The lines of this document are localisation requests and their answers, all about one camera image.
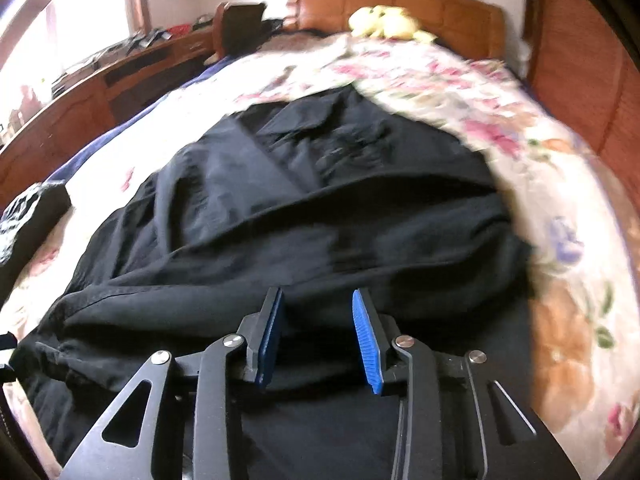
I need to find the black double-breasted coat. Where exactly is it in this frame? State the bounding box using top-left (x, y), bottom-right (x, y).
top-left (11, 87), bottom-right (530, 479)

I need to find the floral fleece blanket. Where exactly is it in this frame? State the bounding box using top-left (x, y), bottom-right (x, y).
top-left (1, 32), bottom-right (639, 479)

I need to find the folded dark grey garment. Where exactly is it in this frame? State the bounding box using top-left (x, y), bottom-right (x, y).
top-left (0, 181), bottom-right (72, 304)

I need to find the wooden desk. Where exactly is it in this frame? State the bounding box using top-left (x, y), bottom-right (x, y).
top-left (0, 27), bottom-right (214, 206)

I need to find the navy blue bed sheet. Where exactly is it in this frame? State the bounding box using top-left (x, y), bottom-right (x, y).
top-left (46, 55), bottom-right (240, 182)

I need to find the red bowl on desk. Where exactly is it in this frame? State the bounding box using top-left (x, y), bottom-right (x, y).
top-left (166, 24), bottom-right (192, 37)

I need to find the wooden chair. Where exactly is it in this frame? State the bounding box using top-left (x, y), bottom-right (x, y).
top-left (213, 2), bottom-right (267, 60)

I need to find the wooden louvered wardrobe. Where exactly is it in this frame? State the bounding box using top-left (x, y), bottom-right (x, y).
top-left (525, 0), bottom-right (639, 194)

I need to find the window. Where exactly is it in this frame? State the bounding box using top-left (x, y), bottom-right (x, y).
top-left (1, 0), bottom-right (131, 105)

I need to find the yellow plush toy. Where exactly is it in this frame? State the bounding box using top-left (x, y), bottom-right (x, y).
top-left (348, 6), bottom-right (436, 44)

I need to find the wooden bed headboard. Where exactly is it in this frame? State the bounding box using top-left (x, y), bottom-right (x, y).
top-left (285, 0), bottom-right (508, 61)

